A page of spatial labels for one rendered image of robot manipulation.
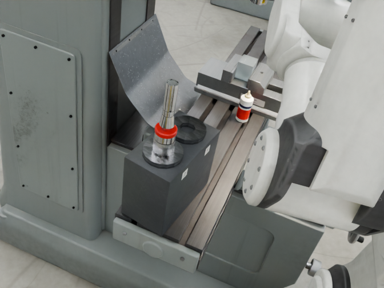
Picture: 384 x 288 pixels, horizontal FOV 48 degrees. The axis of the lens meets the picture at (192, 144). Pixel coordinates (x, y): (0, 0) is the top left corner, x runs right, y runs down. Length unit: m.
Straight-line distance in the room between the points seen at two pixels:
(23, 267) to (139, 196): 1.18
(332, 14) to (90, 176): 1.21
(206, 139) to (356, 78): 0.69
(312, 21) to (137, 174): 0.52
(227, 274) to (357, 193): 1.44
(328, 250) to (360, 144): 2.03
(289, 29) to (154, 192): 0.52
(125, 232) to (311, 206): 0.72
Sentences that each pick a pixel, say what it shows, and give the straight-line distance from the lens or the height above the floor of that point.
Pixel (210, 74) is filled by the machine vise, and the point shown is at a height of 0.98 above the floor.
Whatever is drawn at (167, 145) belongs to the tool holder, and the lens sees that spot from 0.90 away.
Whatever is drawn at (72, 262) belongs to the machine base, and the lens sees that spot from 1.95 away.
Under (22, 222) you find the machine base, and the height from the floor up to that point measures 0.19.
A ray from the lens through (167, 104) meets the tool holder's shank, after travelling 0.85.
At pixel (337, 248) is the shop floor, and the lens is 2.40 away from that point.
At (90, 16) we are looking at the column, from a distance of 1.28.
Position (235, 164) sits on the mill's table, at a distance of 1.24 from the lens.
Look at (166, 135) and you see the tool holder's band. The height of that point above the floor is 1.17.
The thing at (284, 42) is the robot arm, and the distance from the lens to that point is 0.55.
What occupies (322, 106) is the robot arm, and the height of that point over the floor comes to 1.56.
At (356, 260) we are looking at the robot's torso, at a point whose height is 1.12.
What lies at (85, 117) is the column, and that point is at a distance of 1.47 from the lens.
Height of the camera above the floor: 1.75
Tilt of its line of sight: 41 degrees down
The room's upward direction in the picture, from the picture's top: 11 degrees clockwise
